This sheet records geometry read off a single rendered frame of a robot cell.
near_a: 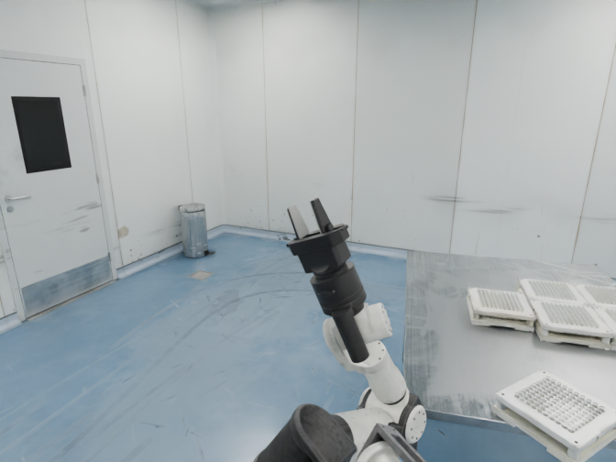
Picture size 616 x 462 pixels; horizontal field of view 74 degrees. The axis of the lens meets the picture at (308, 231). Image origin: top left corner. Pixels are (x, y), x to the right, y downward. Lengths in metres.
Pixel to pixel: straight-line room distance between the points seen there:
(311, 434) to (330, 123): 4.46
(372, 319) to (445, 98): 4.03
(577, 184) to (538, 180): 0.34
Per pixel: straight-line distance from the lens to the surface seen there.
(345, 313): 0.72
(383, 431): 0.58
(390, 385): 0.90
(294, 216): 0.74
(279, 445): 0.76
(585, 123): 4.69
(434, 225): 4.84
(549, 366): 1.80
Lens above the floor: 1.73
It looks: 17 degrees down
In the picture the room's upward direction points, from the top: straight up
